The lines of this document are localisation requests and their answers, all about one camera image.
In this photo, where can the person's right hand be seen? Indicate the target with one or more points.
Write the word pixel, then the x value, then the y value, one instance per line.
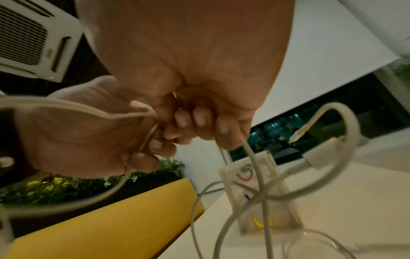
pixel 192 50

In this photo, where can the person's left hand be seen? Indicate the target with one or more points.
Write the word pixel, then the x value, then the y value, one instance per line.
pixel 80 131

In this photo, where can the yellow flowering plants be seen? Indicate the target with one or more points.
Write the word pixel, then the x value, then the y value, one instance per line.
pixel 57 187

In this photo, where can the white ceiling air conditioner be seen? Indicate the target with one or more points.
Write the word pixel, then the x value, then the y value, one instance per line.
pixel 32 38

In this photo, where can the red rubber band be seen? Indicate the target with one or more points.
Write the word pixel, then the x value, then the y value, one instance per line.
pixel 245 178

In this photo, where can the blue rubber band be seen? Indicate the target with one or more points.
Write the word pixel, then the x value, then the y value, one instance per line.
pixel 247 197

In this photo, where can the clear plastic box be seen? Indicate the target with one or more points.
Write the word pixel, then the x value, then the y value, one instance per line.
pixel 282 182

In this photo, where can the dark window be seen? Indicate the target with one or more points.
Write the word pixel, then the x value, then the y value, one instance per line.
pixel 352 106

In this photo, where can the yellow rubber band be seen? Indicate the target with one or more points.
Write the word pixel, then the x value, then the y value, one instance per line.
pixel 258 222

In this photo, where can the green hanging plant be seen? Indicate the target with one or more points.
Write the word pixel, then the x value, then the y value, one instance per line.
pixel 403 67

